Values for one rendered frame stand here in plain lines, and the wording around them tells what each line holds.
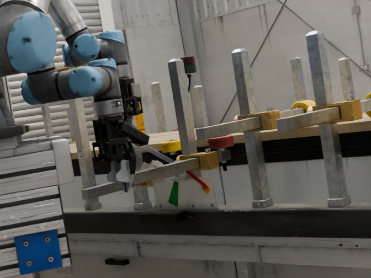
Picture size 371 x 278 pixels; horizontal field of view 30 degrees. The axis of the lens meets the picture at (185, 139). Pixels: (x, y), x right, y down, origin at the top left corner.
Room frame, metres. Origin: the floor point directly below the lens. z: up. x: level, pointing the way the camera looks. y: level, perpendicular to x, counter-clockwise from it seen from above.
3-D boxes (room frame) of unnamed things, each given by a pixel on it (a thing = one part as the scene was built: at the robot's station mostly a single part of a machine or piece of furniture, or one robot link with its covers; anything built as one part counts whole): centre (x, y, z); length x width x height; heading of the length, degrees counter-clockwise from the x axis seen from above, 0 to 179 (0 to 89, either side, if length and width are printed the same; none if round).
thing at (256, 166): (1.98, -0.19, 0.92); 0.03 x 0.03 x 0.48; 47
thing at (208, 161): (2.14, -0.03, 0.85); 0.13 x 0.06 x 0.05; 47
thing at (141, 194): (2.32, 0.18, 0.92); 0.03 x 0.03 x 0.48; 47
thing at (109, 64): (1.87, 0.19, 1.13); 0.09 x 0.08 x 0.11; 164
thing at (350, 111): (1.80, -0.39, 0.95); 0.13 x 0.06 x 0.05; 47
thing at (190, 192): (2.15, 0.03, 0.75); 0.26 x 0.01 x 0.10; 47
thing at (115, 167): (1.88, 0.20, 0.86); 0.06 x 0.03 x 0.09; 137
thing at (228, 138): (2.20, -0.11, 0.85); 0.08 x 0.08 x 0.11
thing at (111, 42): (2.17, 0.18, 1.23); 0.09 x 0.08 x 0.11; 103
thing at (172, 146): (2.40, 0.05, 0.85); 0.08 x 0.08 x 0.11
